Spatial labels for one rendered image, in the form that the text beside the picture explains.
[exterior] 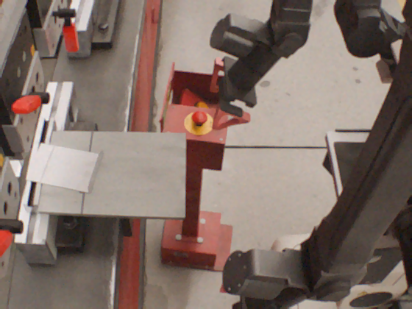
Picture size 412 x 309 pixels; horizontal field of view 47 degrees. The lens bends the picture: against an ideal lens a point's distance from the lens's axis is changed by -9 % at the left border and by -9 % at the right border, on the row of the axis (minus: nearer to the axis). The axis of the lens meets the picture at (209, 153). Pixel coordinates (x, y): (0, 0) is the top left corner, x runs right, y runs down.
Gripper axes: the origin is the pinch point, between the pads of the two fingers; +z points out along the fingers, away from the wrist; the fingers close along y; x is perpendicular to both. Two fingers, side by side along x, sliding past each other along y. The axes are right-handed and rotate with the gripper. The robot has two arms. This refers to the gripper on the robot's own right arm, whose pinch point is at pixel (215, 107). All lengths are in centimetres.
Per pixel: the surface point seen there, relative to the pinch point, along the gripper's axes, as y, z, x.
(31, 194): 20.1, 16.2, -30.6
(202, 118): -12.4, 17.3, 7.3
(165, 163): 13.7, 4.1, -8.8
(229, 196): -39, 83, 57
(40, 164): 14.2, 14.6, -29.9
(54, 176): 16.8, 13.2, -27.2
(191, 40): -131, 89, 45
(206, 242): -13, 77, 43
